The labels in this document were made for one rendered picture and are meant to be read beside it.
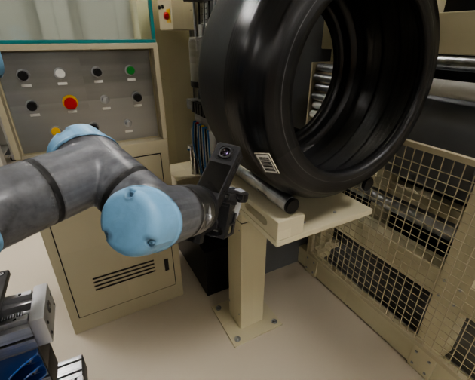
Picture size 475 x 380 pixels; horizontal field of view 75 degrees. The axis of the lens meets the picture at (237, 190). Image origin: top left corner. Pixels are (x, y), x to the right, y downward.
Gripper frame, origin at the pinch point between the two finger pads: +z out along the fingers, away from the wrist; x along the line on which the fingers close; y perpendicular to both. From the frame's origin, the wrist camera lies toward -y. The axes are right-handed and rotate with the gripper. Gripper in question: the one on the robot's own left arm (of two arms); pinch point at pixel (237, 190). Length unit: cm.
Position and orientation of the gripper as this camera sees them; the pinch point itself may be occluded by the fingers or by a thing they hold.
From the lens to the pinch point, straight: 64.7
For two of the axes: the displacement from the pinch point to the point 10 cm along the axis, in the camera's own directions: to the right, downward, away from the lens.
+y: -1.9, 9.8, 1.0
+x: 9.3, 2.1, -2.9
